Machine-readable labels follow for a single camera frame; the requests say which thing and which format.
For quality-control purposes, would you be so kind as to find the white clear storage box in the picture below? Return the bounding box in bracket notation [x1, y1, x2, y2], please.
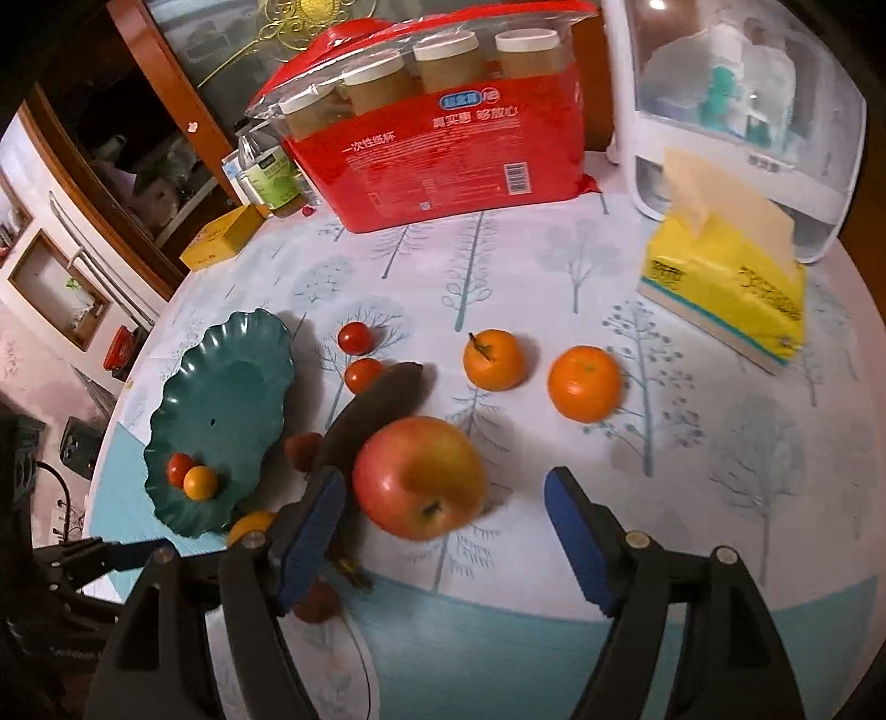
[601, 0, 867, 264]

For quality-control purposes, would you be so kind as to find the red lychee near plate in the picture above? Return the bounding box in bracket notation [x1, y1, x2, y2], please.
[284, 432, 323, 474]

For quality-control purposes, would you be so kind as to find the red paper cup package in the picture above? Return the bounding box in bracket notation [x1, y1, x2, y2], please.
[246, 2, 596, 233]

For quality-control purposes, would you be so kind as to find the yellow tissue pack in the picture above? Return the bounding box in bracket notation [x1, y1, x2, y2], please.
[638, 148, 806, 373]

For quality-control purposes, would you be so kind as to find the large yellow orange fruit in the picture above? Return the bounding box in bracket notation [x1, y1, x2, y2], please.
[226, 510, 276, 546]

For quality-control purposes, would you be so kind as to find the dark green scalloped plate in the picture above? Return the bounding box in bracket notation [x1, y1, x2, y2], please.
[144, 309, 295, 538]

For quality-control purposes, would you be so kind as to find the red cherry tomato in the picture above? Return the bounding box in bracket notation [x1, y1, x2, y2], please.
[344, 357, 386, 396]
[336, 321, 375, 357]
[165, 453, 195, 489]

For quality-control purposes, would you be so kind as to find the small yellow tomato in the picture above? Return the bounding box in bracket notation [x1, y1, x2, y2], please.
[182, 465, 219, 502]

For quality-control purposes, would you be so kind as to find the yellow cardboard box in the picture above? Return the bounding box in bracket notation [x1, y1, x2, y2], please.
[180, 204, 264, 271]

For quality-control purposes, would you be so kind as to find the red lychee near banana stem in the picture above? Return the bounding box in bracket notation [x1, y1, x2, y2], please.
[293, 579, 342, 624]

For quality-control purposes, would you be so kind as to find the orange tangerine round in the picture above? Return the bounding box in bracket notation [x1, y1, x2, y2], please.
[547, 345, 623, 424]

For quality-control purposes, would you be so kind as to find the green label bottle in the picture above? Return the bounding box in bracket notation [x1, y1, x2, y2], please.
[237, 121, 306, 218]

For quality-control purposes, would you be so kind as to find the red yellow apple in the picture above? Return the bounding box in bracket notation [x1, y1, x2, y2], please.
[352, 415, 488, 542]

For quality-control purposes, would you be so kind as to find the orange tangerine with stem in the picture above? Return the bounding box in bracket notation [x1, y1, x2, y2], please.
[462, 328, 527, 392]

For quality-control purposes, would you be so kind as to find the black cable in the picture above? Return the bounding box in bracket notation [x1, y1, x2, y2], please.
[33, 459, 79, 542]

